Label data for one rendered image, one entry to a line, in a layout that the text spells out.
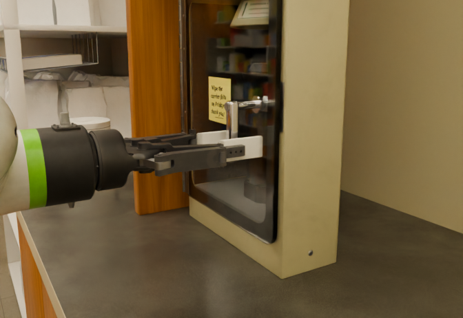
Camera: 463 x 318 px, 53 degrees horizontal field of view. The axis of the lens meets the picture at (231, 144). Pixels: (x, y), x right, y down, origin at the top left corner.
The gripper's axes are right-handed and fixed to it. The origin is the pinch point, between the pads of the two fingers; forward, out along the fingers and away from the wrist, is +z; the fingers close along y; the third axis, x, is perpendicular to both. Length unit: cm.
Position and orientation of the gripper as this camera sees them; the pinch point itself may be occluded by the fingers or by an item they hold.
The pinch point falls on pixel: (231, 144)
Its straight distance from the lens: 66.7
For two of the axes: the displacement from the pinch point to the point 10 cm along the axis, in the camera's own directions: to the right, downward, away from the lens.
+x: 0.0, 9.8, 2.0
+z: 8.6, -1.0, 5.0
